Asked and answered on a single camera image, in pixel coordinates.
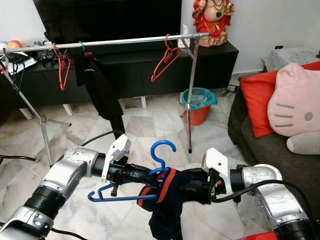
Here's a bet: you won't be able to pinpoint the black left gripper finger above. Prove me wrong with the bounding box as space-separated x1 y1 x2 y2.
136 165 168 179
135 176 163 190

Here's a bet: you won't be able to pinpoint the blue plastic hanger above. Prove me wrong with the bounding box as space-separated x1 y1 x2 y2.
87 140 177 202

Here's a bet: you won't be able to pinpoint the navy garment red stripes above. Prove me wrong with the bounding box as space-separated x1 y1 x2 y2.
137 167 211 240

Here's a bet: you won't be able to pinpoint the red plastic hanger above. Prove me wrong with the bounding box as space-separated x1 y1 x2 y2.
52 43 72 92
150 34 182 83

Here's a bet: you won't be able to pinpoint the green hooked clothes hanger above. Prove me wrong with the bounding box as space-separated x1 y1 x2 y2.
79 41 96 58

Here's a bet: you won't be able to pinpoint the dark grey fabric sofa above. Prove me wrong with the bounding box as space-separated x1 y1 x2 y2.
227 85 320 188

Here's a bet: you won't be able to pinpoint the orange bucket teal liner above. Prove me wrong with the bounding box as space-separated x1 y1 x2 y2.
180 87 218 127

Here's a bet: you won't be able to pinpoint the black t-shirt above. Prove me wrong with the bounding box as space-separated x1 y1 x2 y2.
73 51 126 141

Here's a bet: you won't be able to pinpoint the red cushion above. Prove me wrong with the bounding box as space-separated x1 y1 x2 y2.
240 70 288 138

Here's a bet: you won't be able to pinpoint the black TV console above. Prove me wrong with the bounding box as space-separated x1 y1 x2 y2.
0 40 239 106

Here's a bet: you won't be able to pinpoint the pink cat face cushion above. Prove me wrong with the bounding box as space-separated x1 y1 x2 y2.
267 62 320 137

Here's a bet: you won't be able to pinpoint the silver metal clothes rack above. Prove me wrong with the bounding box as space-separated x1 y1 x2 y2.
2 32 211 168

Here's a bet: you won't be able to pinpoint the lace covered side table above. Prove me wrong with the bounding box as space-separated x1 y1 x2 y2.
262 46 320 73

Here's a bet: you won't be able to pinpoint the white flat box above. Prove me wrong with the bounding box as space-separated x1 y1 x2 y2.
7 50 37 71

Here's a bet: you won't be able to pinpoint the red laughing Buddha statue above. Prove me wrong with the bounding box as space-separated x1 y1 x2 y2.
192 0 236 47

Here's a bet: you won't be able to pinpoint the black television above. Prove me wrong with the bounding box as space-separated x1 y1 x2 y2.
32 0 182 45

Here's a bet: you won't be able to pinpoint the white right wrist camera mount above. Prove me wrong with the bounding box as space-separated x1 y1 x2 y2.
201 147 233 196

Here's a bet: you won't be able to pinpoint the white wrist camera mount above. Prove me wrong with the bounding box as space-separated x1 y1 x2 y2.
201 147 233 196
101 134 132 182

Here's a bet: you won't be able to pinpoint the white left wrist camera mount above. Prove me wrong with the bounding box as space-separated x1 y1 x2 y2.
101 134 132 182

